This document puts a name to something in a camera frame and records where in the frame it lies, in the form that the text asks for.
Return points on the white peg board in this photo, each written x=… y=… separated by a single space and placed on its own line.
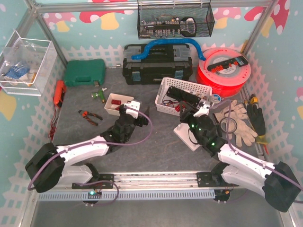
x=184 y=133

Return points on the white spring tray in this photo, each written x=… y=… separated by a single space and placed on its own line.
x=114 y=109

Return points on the white perforated basket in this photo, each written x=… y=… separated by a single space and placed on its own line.
x=167 y=105

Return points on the black terminal strip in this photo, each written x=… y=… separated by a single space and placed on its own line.
x=223 y=65

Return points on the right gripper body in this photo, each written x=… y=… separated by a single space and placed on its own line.
x=188 y=114

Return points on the green tool case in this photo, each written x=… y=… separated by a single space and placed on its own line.
x=85 y=72

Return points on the large red spring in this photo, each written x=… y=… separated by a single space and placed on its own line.
x=177 y=108

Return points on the grey slotted cable duct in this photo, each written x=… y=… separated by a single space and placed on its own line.
x=128 y=195

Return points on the yellow black screwdriver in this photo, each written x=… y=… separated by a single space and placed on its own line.
x=253 y=100

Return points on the black battery holder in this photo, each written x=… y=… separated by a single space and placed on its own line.
x=181 y=95

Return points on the red filament spool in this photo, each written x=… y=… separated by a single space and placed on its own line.
x=225 y=83

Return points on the solder wire spool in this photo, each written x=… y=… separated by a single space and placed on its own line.
x=215 y=98

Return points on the orange black pliers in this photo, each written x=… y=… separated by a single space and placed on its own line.
x=87 y=115

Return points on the orange multimeter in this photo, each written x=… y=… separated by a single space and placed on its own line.
x=60 y=90

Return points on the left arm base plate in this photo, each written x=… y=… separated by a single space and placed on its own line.
x=102 y=181

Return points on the blue white work glove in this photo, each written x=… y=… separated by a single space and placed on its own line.
x=17 y=71

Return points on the black wire mesh basket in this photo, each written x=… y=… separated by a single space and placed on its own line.
x=174 y=19

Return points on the clear acrylic box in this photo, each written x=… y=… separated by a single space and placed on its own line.
x=39 y=55

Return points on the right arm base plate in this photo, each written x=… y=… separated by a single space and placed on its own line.
x=205 y=179

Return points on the black work glove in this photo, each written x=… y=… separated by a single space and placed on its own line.
x=256 y=118

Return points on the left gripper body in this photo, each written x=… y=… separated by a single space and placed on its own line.
x=138 y=117

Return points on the black toolbox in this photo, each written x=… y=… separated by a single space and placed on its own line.
x=170 y=60

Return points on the green hose nozzle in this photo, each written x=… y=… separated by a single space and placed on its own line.
x=99 y=94

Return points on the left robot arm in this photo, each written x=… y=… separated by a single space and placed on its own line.
x=49 y=164

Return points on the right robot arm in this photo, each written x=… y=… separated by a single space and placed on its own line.
x=274 y=182

